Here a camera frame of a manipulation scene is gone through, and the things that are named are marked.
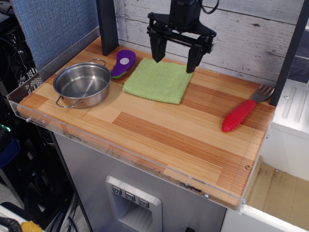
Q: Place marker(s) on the black vertical post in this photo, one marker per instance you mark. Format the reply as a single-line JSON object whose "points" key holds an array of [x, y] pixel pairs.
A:
{"points": [[107, 25], [291, 52]]}

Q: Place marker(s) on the purple toy eggplant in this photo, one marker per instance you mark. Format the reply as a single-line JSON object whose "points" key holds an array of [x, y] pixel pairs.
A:
{"points": [[124, 60]]}

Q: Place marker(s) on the black right vertical post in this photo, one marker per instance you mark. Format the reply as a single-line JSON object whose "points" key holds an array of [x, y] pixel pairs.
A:
{"points": [[291, 52]]}

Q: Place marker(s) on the red handled fork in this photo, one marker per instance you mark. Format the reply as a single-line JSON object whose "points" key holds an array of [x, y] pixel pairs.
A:
{"points": [[235, 118]]}

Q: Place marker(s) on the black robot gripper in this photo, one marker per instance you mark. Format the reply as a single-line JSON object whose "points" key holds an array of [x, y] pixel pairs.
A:
{"points": [[182, 26]]}

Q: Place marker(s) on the stainless steel pot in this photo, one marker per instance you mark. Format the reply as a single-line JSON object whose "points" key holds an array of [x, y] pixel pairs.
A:
{"points": [[83, 85]]}

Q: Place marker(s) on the white toy sink unit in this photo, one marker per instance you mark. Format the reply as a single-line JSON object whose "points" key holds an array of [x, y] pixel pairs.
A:
{"points": [[286, 145]]}

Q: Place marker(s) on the clear acrylic table guard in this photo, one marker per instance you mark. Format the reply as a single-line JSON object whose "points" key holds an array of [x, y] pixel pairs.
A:
{"points": [[175, 152]]}

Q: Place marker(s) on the black left vertical post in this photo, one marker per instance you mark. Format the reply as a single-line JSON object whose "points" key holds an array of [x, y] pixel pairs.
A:
{"points": [[107, 25]]}

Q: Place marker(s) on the green cloth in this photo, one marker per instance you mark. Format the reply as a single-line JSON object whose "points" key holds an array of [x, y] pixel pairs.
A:
{"points": [[162, 82]]}

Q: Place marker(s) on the silver toy fridge dispenser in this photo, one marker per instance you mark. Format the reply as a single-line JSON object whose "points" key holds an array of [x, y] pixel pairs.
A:
{"points": [[135, 209]]}

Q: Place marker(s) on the blue fabric panel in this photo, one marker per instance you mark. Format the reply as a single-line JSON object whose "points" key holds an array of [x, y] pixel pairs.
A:
{"points": [[52, 26]]}

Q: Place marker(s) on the black plastic crate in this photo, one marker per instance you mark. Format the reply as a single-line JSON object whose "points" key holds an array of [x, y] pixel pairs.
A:
{"points": [[19, 57]]}

